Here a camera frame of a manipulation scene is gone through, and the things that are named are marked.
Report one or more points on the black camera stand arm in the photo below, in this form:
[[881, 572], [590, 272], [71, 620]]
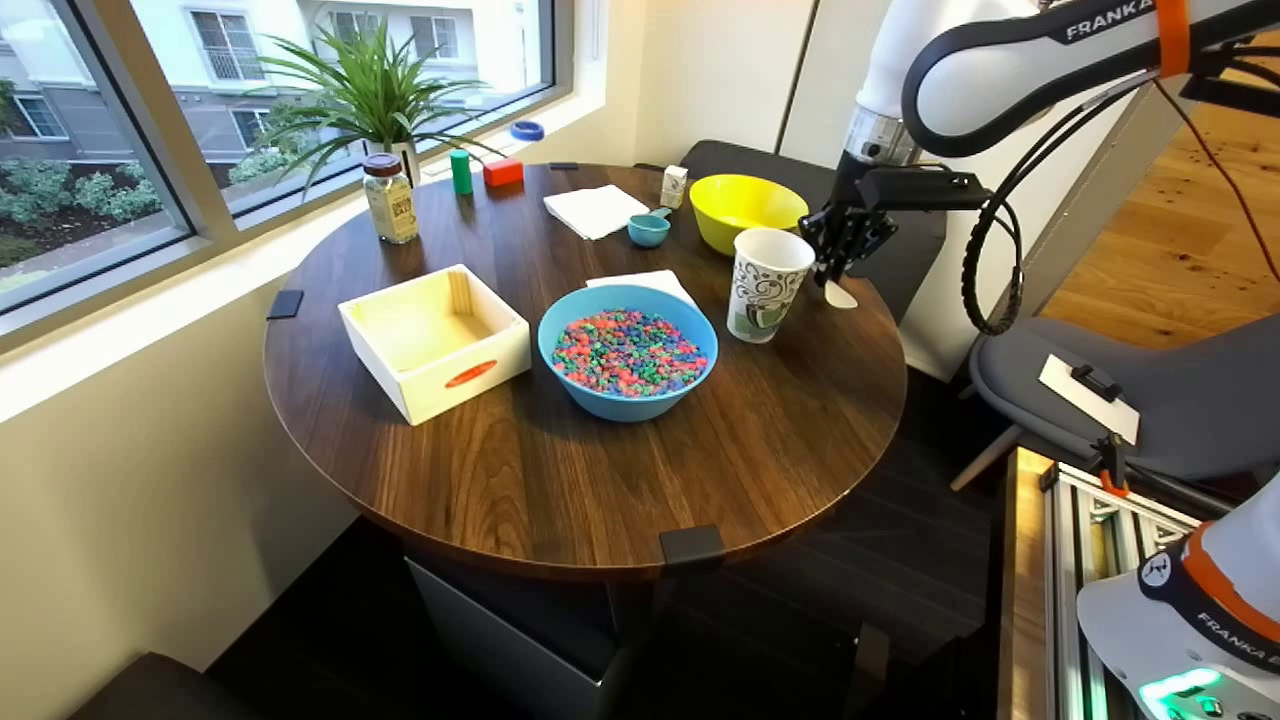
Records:
[[1232, 87]]

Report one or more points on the white paper napkin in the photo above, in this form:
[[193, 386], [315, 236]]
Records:
[[641, 278]]

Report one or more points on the folded white napkin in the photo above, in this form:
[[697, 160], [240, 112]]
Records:
[[595, 209]]

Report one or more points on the black table edge tab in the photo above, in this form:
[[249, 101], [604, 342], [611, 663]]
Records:
[[562, 164], [285, 306], [689, 545]]

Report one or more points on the green potted plant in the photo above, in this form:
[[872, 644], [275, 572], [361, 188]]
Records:
[[354, 94]]

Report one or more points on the blue round lid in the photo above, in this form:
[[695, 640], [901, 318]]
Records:
[[527, 130]]

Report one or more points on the glass jar with yellow label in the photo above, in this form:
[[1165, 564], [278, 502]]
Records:
[[389, 201]]

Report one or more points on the light grey chair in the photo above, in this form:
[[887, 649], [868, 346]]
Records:
[[1172, 401]]

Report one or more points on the aluminium frame with wood edge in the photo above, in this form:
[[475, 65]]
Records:
[[1062, 572]]

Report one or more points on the red block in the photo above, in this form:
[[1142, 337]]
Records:
[[507, 173]]

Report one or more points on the white orange robot part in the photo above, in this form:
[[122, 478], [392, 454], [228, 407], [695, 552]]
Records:
[[1186, 626]]

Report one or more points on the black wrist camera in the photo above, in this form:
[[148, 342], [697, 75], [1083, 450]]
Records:
[[924, 188]]

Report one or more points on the blue bowl of colourful beads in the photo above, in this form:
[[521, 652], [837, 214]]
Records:
[[624, 354]]

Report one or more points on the white tag on stand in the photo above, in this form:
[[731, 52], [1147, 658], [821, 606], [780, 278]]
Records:
[[1089, 399]]

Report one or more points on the green block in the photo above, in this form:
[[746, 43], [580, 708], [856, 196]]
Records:
[[461, 173]]

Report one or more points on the dark table pedestal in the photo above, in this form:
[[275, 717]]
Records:
[[533, 640]]

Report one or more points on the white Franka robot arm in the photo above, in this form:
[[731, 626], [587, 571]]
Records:
[[962, 52]]

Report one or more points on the small white card packet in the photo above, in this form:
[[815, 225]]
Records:
[[674, 185]]

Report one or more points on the window frame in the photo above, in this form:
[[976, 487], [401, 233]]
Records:
[[147, 105]]

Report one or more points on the white plastic spoon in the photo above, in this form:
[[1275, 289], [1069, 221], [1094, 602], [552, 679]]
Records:
[[840, 299]]

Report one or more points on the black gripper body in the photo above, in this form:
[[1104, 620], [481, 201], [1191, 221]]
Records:
[[855, 214]]

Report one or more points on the white mug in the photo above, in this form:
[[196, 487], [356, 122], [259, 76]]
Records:
[[767, 285]]

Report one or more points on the yellow plastic bowl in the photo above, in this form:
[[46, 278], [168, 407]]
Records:
[[742, 205]]

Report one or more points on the cream wooden box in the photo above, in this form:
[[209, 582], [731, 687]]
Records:
[[433, 342]]

